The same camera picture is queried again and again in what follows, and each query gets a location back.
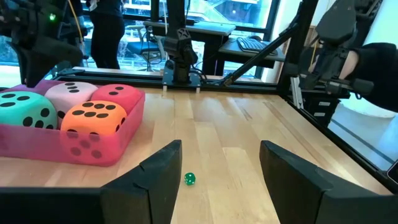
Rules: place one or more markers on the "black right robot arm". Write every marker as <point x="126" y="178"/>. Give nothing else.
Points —
<point x="180" y="49"/>

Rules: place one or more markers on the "large orange foam die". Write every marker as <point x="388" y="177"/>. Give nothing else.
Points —
<point x="93" y="123"/>

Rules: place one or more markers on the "red translucent plastic bin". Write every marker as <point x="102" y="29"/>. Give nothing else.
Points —
<point x="31" y="146"/>

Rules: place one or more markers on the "small dark green die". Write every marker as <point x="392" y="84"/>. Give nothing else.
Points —
<point x="189" y="179"/>

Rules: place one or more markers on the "silver aluminium extrusion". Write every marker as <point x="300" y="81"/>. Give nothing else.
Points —
<point x="297" y="91"/>

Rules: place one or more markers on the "large pink foam die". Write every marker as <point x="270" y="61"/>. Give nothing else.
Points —
<point x="62" y="99"/>

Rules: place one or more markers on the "dark blue office chair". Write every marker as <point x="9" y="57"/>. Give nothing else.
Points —
<point x="140" y="48"/>

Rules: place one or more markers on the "person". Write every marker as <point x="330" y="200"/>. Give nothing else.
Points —
<point x="379" y="68"/>
<point x="105" y="37"/>

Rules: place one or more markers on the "black smartphone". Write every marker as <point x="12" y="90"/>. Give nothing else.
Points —
<point x="393" y="171"/>

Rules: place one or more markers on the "black drawer unit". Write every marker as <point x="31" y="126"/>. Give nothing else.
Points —
<point x="320" y="109"/>

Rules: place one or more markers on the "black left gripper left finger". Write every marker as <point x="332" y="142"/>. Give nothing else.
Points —
<point x="93" y="205"/>

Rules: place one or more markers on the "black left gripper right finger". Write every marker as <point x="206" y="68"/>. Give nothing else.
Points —
<point x="311" y="205"/>

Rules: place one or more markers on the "large red foam die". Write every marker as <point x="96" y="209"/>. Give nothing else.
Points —
<point x="124" y="96"/>

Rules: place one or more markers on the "grey top desk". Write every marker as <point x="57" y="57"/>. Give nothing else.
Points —
<point x="211" y="29"/>
<point x="227" y="49"/>

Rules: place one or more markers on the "large teal foam die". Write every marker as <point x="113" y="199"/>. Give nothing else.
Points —
<point x="18" y="110"/>

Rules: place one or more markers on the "black keyboard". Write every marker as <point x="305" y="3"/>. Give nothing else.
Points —
<point x="252" y="45"/>

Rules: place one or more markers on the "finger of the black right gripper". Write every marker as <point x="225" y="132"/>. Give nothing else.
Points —
<point x="43" y="59"/>

